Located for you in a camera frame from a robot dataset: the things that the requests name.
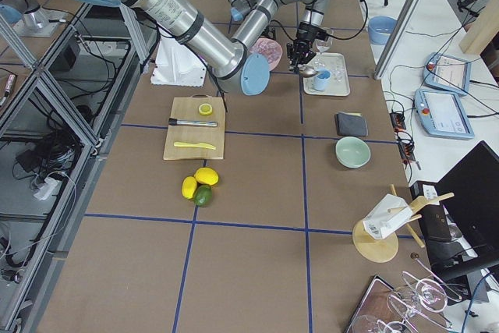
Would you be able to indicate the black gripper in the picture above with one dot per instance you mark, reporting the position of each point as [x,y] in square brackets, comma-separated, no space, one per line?
[305,33]

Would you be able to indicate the steel ice scoop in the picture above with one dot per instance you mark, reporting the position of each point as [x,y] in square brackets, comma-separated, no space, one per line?
[310,71]

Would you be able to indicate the pink bowl of ice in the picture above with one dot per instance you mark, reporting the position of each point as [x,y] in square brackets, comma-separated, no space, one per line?
[270,49]

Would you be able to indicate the light blue plastic cup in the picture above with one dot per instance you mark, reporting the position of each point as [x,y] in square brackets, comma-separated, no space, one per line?
[321,80]

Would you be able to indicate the clear wine glass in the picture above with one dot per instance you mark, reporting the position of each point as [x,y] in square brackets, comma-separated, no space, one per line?
[323,44]

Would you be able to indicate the cream bear serving tray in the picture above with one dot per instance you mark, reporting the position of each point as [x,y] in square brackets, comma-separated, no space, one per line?
[339,85]

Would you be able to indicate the blue bowl with fork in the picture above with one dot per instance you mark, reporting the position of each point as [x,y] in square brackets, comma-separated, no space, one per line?
[380,29]

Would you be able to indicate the halved lemon slice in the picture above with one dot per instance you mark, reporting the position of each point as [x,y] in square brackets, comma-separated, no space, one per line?
[205,109]

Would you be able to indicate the green ceramic bowl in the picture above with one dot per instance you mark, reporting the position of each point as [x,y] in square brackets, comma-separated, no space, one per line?
[352,152]

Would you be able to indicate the wooden cutting board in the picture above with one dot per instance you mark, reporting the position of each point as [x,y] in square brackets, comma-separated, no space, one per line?
[187,108]

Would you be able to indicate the yellow plastic knife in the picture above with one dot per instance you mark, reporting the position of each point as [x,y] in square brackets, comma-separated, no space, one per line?
[201,145]

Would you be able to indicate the blue teach pendant far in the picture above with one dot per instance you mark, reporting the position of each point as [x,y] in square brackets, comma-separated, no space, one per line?
[446,72]

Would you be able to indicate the blue teach pendant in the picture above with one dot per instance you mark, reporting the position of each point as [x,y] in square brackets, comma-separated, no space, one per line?
[446,72]
[441,114]

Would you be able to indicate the yellow lemon upper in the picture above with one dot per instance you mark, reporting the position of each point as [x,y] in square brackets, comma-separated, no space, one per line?
[206,176]

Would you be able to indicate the yellow lemon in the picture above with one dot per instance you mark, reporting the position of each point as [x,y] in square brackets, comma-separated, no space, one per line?
[189,187]
[206,176]

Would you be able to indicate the blue teach pendant near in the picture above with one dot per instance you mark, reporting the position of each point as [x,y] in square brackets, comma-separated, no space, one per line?
[441,114]

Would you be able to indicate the yellow lemon lower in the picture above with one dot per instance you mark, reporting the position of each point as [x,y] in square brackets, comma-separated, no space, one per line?
[189,187]

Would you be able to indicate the white carton on stand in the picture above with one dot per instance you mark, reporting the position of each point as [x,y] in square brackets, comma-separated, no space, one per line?
[387,216]

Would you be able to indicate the wooden mug tree stand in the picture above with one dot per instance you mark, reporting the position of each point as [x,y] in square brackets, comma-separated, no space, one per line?
[384,250]

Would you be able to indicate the hanging wine glass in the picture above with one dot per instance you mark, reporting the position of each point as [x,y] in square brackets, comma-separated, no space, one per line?
[431,291]

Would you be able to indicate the aluminium frame post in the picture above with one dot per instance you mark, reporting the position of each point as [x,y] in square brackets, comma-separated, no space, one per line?
[394,40]

